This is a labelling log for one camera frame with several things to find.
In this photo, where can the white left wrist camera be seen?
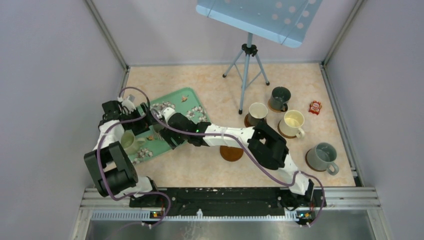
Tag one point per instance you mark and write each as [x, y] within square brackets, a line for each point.
[127, 104]

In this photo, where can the green floral serving tray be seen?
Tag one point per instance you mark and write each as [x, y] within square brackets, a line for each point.
[184, 101]

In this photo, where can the pale green cup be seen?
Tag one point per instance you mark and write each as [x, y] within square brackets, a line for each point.
[130, 143]

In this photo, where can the dark grey cup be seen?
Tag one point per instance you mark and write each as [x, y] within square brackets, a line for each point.
[280, 97]

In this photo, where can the blue music stand with tripod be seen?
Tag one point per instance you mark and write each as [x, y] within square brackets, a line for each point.
[285, 22]

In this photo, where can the white and black cup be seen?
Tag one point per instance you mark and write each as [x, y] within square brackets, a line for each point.
[257, 113]

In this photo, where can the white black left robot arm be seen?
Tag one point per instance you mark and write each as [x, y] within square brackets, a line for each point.
[108, 163]

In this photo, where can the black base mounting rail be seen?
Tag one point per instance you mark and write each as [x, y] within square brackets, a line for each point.
[229, 201]

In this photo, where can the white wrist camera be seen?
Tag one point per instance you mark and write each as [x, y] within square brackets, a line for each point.
[127, 104]
[166, 114]

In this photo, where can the cream cup with yellow inside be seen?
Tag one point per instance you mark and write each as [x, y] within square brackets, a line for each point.
[291, 124]

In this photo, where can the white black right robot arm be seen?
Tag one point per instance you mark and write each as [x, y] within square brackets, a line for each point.
[267, 149]

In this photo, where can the dark brown wooden coaster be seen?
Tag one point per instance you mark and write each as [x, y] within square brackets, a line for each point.
[231, 154]

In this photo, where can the small red toy packet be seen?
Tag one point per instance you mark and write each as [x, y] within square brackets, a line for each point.
[315, 107]

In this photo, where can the light tan wooden coaster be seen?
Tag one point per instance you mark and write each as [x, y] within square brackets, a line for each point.
[275, 110]

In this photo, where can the metallic grey cup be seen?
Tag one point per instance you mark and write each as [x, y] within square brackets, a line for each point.
[156, 128]

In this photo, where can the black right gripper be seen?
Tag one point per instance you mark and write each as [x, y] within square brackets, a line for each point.
[167, 133]

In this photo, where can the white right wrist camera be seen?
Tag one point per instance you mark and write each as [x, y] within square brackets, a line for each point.
[166, 114]

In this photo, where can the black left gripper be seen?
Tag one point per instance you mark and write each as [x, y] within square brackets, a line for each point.
[142, 126]

